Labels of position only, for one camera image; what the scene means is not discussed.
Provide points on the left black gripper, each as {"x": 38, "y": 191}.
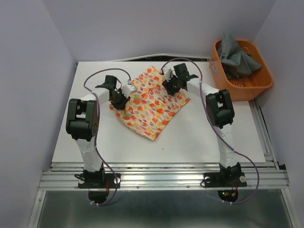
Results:
{"x": 124, "y": 102}

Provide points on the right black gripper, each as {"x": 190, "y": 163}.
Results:
{"x": 167, "y": 86}

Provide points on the floral orange skirt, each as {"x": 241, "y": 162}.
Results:
{"x": 150, "y": 109}

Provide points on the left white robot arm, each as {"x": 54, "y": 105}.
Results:
{"x": 82, "y": 123}

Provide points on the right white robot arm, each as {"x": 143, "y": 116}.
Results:
{"x": 220, "y": 113}

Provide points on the grey skirt in basket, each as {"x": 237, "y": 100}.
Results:
{"x": 235, "y": 61}

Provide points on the orange plastic basket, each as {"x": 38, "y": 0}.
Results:
{"x": 245, "y": 88}

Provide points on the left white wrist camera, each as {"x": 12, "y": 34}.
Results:
{"x": 128, "y": 89}

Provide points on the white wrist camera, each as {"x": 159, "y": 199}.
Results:
{"x": 167, "y": 74}
{"x": 128, "y": 89}

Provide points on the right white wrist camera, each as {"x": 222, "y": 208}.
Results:
{"x": 167, "y": 74}

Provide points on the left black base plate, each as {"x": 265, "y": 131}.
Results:
{"x": 109, "y": 182}

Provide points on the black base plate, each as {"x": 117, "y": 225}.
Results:
{"x": 218, "y": 180}
{"x": 109, "y": 182}

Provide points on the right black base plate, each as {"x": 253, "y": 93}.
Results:
{"x": 218, "y": 180}

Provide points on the aluminium rail frame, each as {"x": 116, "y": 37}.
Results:
{"x": 169, "y": 195}

